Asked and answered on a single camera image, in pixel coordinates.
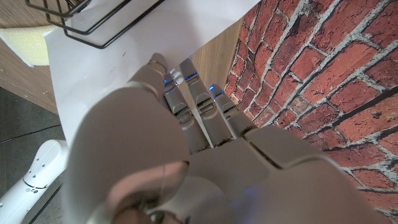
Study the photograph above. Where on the yellow sponge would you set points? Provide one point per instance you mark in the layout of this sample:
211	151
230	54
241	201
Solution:
25	43

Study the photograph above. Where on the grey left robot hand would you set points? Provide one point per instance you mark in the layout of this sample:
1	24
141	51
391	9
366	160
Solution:
130	140

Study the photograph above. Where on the red brick printed backdrop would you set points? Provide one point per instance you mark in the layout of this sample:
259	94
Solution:
311	77

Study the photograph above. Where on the white paper file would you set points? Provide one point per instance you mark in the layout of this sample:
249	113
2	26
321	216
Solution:
93	71

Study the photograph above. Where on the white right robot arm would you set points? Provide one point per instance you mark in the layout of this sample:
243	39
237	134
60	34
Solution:
37	174

